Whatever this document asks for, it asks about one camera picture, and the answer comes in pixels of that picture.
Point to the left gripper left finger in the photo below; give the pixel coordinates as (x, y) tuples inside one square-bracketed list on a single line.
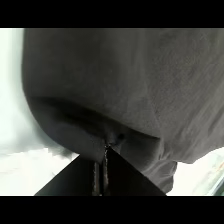
[(75, 180)]

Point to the grey garment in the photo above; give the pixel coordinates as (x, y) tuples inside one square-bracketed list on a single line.
[(126, 83)]

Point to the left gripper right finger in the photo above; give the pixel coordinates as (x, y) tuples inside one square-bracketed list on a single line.
[(128, 180)]

